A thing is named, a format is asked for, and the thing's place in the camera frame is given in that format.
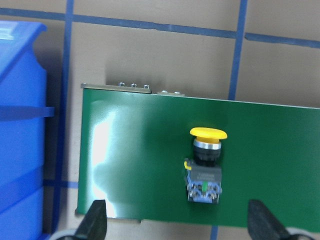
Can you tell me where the green conveyor belt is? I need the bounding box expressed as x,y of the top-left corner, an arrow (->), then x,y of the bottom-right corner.
77,84 -> 320,232

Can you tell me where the blue bin left side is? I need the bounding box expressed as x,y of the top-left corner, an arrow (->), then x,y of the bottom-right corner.
0,20 -> 54,240

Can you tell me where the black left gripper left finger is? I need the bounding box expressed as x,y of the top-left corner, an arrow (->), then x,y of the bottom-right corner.
74,199 -> 108,240

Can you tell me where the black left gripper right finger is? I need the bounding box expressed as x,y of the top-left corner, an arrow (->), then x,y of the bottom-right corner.
247,199 -> 291,240

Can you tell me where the yellow push button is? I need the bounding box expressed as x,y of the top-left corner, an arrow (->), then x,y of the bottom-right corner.
183,127 -> 228,204

